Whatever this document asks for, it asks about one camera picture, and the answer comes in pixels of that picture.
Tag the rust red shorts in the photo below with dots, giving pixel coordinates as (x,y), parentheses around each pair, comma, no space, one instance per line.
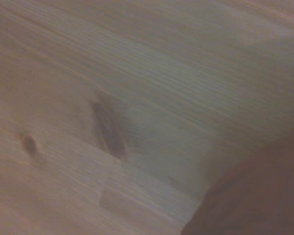
(257,195)

